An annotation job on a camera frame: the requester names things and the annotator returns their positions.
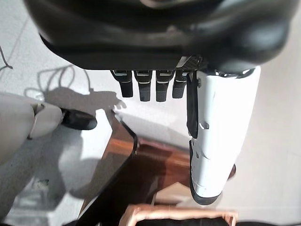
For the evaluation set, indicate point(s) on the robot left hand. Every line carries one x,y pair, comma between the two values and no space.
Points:
141,35

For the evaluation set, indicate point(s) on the wicker laundry basket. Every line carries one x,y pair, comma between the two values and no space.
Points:
176,213

